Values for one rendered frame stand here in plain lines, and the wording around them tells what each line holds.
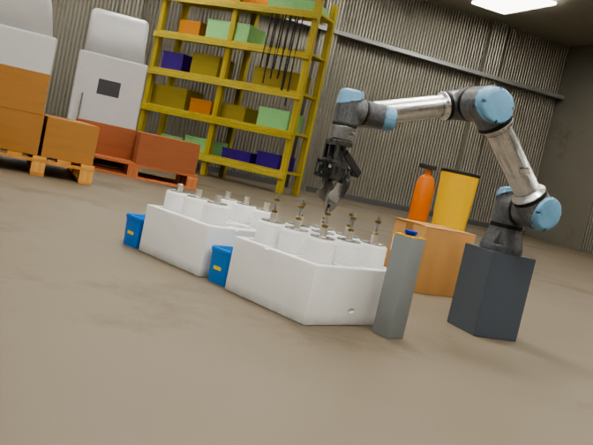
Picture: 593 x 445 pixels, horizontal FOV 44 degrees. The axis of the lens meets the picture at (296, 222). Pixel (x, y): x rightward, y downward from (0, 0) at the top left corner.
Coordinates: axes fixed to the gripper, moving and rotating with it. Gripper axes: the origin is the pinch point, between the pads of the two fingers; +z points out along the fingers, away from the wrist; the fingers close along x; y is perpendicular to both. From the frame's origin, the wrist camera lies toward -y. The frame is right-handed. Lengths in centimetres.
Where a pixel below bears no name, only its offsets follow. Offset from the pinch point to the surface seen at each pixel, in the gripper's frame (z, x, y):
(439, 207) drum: 7, -273, -590
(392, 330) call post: 31.9, 22.8, -12.9
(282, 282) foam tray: 24.9, -5.8, 7.5
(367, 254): 12.8, 5.0, -18.3
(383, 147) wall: -60, -524, -838
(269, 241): 15.4, -20.0, 0.5
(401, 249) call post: 7.6, 19.7, -12.5
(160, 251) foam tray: 31, -72, -2
